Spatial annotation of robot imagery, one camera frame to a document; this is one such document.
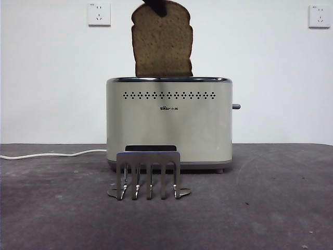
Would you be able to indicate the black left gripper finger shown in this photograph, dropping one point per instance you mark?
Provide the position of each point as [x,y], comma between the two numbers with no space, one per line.
[157,6]

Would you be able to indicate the brown bread slice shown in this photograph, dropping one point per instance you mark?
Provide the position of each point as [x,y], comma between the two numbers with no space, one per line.
[162,47]

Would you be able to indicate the polished metal toast rack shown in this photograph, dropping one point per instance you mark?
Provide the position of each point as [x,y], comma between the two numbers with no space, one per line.
[148,157]

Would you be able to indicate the white wall socket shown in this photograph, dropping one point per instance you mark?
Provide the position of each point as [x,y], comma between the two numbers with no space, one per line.
[99,15]
[319,17]

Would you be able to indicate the cream and chrome toaster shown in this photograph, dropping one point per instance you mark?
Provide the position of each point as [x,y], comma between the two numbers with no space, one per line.
[169,130]

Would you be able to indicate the grey toaster lever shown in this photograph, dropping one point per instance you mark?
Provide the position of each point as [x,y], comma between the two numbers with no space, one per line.
[237,106]

